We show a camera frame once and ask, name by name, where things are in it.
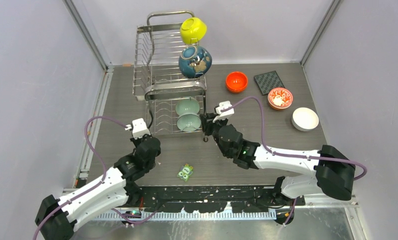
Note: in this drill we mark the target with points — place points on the white bowl red pattern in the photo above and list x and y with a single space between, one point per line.
280 96

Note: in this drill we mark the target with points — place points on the orange plastic bowl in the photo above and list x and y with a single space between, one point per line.
236 80
235 90

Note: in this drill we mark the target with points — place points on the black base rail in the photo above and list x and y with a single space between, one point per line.
209 199

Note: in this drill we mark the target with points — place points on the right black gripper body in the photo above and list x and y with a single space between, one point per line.
215 136

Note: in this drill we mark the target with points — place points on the green owl puzzle piece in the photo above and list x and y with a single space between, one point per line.
185 172

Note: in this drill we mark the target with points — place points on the dark blue ceramic bowl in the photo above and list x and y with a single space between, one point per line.
194 61

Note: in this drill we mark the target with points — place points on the pale green ceramic bowl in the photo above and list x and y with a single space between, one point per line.
187 106

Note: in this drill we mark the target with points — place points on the dark grey studded baseplate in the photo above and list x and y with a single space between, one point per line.
268 81

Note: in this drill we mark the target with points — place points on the plain white bowl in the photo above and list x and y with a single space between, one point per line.
305 119

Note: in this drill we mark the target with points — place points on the yellow bowl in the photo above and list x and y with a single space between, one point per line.
192 30

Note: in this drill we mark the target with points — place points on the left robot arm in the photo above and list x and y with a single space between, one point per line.
60 218

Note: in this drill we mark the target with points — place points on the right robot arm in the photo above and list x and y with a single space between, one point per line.
326 171

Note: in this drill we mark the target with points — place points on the white plate in rack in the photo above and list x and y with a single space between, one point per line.
188 122

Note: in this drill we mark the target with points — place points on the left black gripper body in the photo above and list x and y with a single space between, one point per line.
137 142

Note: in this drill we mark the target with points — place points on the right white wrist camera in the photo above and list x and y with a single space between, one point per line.
223 111

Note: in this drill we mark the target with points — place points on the metal two-tier dish rack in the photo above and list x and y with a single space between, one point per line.
157 79

